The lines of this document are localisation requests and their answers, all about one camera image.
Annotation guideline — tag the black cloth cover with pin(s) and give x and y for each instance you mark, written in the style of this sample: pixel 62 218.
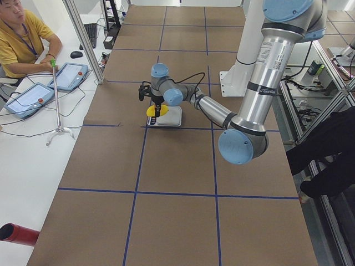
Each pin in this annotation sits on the black cloth cover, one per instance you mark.
pixel 333 136

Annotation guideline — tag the blue teach pendant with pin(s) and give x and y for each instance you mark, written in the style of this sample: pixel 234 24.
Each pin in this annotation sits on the blue teach pendant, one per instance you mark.
pixel 70 75
pixel 30 101

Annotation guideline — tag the yellow mango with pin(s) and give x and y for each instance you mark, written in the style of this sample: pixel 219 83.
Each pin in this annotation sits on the yellow mango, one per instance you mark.
pixel 150 110

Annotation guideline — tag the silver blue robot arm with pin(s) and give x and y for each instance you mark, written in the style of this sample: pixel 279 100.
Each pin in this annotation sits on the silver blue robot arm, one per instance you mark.
pixel 244 138

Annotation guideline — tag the red cylinder tube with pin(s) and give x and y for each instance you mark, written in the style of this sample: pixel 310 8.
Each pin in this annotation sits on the red cylinder tube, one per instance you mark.
pixel 14 233

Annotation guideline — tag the near blue teach pendant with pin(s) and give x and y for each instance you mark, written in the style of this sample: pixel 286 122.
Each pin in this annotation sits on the near blue teach pendant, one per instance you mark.
pixel 30 101

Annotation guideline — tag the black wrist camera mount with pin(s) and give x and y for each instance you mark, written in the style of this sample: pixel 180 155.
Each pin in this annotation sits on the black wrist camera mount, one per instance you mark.
pixel 144 90

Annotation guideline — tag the black computer box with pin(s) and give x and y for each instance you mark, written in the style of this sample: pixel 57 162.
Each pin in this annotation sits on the black computer box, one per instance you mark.
pixel 109 42

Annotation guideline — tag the person in yellow shirt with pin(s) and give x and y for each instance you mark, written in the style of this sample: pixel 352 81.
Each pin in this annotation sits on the person in yellow shirt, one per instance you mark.
pixel 28 45

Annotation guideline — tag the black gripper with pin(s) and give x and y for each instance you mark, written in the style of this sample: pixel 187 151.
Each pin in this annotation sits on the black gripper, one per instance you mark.
pixel 157 100

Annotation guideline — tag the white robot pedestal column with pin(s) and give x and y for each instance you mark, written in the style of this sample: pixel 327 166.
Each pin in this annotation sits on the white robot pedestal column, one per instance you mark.
pixel 234 82

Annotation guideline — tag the aluminium frame post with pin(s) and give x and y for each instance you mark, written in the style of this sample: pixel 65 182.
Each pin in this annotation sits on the aluminium frame post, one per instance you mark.
pixel 84 39

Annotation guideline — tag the black computer mouse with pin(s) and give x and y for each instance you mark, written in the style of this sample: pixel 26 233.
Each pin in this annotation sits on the black computer mouse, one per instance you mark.
pixel 76 54

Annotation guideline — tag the far blue teach pendant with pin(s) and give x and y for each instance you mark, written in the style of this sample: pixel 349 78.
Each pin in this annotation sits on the far blue teach pendant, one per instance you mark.
pixel 70 75

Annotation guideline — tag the silver digital kitchen scale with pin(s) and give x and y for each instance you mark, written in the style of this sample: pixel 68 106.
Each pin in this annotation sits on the silver digital kitchen scale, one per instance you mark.
pixel 172 118

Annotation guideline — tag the black keyboard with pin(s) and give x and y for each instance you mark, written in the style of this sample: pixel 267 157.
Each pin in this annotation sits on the black keyboard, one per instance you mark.
pixel 91 30

